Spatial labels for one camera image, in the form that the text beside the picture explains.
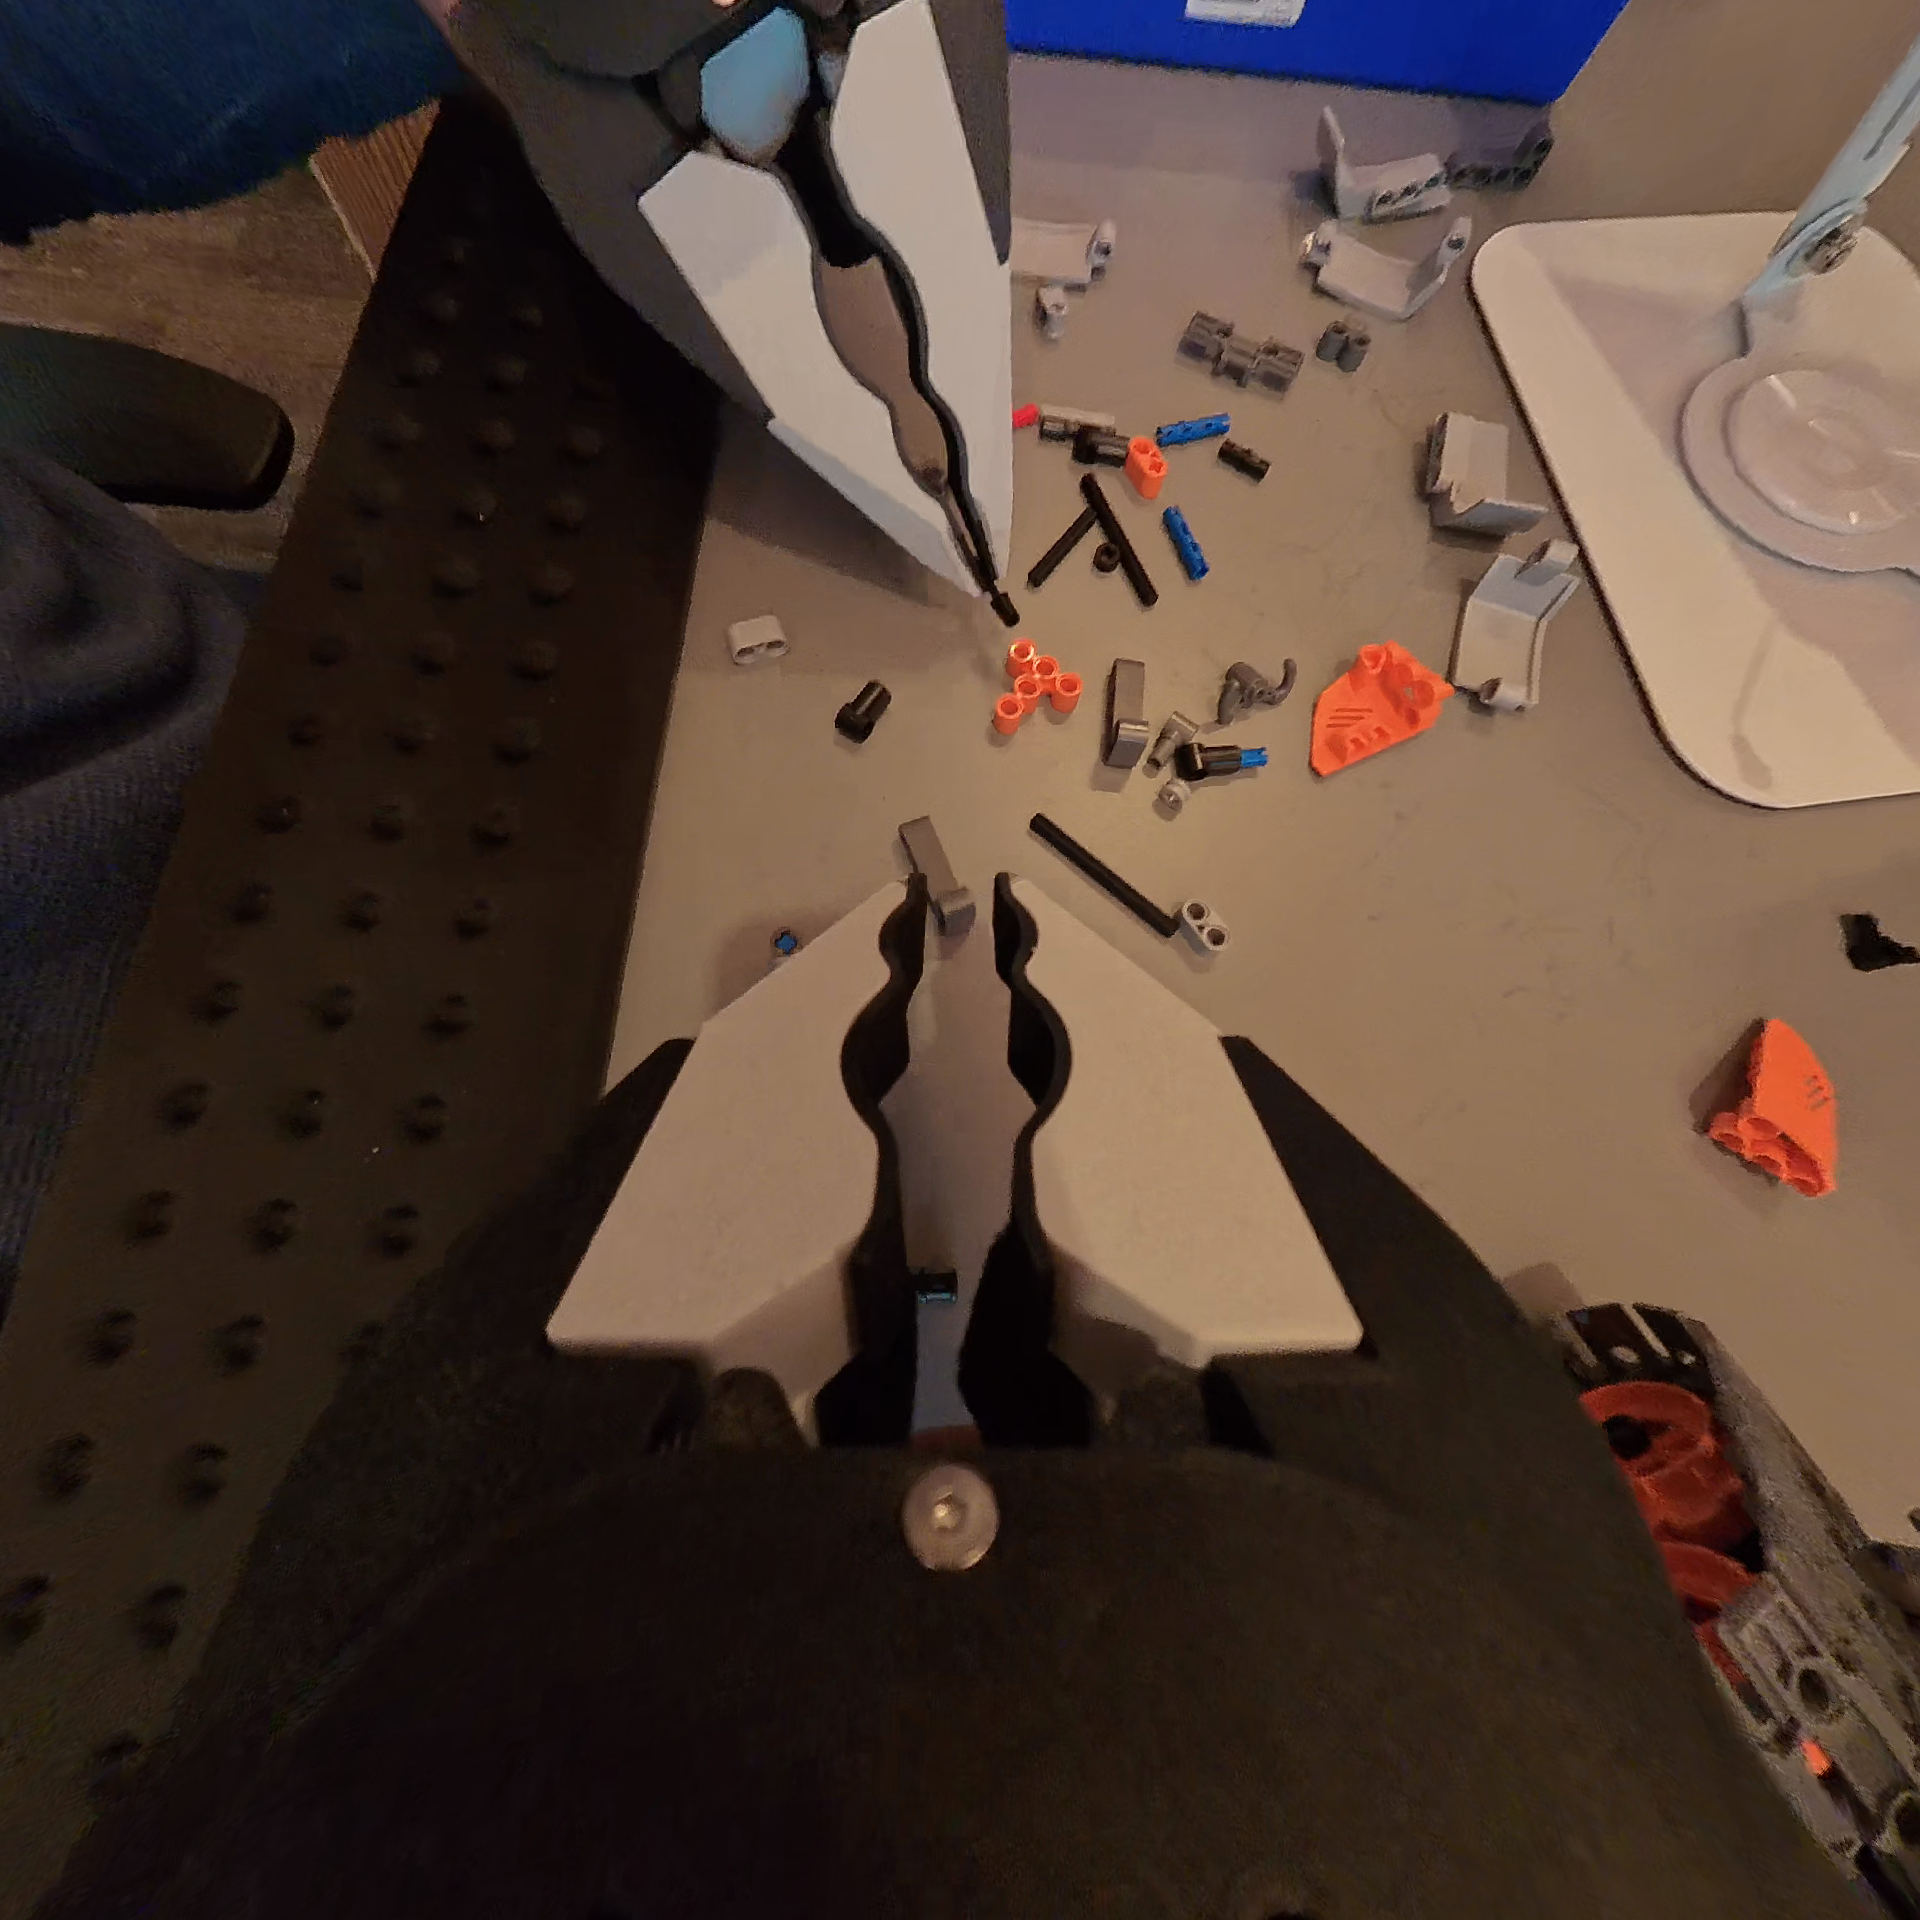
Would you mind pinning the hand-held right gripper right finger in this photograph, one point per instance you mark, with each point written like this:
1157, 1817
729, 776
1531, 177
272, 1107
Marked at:
1201, 1185

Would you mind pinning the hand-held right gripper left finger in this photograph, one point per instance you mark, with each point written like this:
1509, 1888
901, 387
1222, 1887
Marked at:
721, 1171

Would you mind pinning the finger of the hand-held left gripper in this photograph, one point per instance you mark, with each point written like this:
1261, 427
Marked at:
751, 284
931, 180

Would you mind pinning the dark grey angled beam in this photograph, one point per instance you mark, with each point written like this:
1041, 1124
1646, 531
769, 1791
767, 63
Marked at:
1128, 734
938, 870

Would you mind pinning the person's left forearm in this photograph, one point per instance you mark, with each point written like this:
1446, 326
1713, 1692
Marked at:
182, 105

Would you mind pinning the light grey curved panel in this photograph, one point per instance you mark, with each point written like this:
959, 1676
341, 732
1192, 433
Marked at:
1477, 481
1506, 628
1059, 247
1373, 187
1389, 278

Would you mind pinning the grey pin connector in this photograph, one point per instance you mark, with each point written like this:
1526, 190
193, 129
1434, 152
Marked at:
1049, 311
1173, 739

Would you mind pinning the light grey two-hole connector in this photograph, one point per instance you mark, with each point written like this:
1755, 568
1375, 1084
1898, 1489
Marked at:
1206, 931
758, 640

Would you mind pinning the grey and black connector assembly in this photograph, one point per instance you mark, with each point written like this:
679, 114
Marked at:
1088, 435

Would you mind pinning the black long axle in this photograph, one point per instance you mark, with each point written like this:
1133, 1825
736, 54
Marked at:
1102, 873
1133, 563

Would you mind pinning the dark grey connector cluster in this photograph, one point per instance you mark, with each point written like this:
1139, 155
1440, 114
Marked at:
1237, 358

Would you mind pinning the orange two-hole connector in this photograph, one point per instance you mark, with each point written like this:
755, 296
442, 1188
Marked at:
1147, 470

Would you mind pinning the blue pin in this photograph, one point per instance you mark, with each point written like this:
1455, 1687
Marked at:
1185, 543
1193, 431

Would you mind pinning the black medium axle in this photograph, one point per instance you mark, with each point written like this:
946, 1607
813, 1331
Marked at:
1066, 546

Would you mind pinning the black connector with blue pin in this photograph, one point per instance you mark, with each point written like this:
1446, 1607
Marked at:
1207, 762

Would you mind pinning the black studded foam mat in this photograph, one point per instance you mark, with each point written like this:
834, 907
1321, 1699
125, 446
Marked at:
375, 902

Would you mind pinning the black short connector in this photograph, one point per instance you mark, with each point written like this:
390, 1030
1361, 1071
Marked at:
863, 713

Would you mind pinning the dark grey double connector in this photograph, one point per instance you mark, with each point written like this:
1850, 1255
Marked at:
1343, 345

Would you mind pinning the dark grey hook piece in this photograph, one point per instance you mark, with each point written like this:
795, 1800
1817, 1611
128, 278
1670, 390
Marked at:
1245, 694

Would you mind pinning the orange T-shaped connector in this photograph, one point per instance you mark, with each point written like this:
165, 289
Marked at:
1037, 690

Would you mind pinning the orange angled panel piece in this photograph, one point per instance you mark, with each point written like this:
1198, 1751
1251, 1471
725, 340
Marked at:
1779, 1095
1373, 720

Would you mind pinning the blue bin with white label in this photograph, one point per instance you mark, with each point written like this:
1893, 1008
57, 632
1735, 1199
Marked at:
1424, 54

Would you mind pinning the black chair armrest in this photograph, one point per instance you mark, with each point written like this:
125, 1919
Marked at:
136, 420

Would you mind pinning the dark grey holed beam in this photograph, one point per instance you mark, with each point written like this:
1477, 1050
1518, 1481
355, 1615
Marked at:
1499, 154

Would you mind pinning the small black connector piece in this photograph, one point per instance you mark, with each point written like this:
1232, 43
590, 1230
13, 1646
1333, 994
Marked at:
1875, 943

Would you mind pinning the white stand with wooden tray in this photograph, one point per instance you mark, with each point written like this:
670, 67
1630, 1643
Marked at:
1621, 451

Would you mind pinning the grey tracked toy robot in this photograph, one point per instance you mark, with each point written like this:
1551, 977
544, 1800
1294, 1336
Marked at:
1800, 1650

